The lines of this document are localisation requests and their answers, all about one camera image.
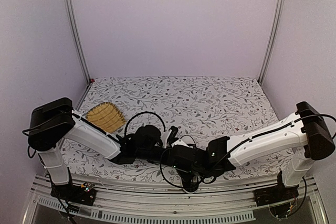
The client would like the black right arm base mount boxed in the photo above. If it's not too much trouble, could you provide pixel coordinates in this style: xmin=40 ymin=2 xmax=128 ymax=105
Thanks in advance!
xmin=253 ymin=171 xmax=299 ymax=206

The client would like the black white canvas sneaker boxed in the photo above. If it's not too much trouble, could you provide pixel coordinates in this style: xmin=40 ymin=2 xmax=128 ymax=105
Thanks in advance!
xmin=181 ymin=176 xmax=198 ymax=194

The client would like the floral patterned table mat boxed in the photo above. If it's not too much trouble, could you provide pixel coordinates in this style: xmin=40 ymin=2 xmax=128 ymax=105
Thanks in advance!
xmin=61 ymin=77 xmax=278 ymax=185

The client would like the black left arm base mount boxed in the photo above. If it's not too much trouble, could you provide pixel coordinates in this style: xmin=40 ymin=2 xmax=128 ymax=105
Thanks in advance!
xmin=50 ymin=169 xmax=97 ymax=206

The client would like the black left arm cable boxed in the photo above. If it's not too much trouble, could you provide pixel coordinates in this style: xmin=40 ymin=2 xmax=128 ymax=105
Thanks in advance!
xmin=123 ymin=112 xmax=166 ymax=138

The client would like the left rear aluminium frame post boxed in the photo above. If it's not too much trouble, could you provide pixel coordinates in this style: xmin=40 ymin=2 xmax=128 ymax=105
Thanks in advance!
xmin=64 ymin=0 xmax=91 ymax=85

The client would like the yellow woven bamboo basket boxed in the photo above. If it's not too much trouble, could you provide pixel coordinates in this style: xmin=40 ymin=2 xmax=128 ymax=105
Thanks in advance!
xmin=85 ymin=102 xmax=126 ymax=133

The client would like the aluminium frame post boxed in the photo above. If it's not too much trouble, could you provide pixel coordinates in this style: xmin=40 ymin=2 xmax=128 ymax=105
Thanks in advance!
xmin=64 ymin=0 xmax=91 ymax=85
xmin=258 ymin=0 xmax=285 ymax=86

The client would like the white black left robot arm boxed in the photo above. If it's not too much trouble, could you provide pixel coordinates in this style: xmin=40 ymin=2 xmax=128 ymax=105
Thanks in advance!
xmin=22 ymin=97 xmax=173 ymax=200

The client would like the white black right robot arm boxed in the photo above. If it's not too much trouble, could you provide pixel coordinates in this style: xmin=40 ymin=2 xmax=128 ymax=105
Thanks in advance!
xmin=167 ymin=101 xmax=335 ymax=201

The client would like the right rear aluminium frame post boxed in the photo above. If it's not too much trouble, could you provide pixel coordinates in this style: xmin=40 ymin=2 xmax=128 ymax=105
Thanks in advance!
xmin=258 ymin=0 xmax=285 ymax=86

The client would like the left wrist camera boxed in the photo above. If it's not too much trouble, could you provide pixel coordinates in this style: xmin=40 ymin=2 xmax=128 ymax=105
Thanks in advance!
xmin=161 ymin=126 xmax=179 ymax=148

